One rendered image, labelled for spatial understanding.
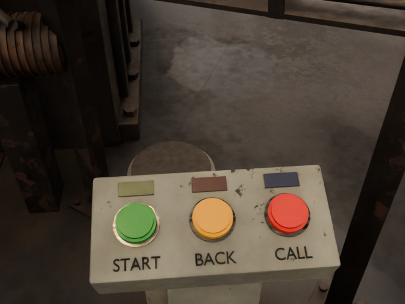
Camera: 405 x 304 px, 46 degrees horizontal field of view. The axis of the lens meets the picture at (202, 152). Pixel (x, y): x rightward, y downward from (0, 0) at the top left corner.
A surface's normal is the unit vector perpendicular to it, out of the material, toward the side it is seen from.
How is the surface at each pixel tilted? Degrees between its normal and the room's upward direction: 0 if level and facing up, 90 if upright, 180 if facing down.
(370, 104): 0
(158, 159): 0
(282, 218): 20
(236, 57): 0
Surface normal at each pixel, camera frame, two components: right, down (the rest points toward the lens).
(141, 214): 0.02, -0.47
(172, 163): 0.00, -0.74
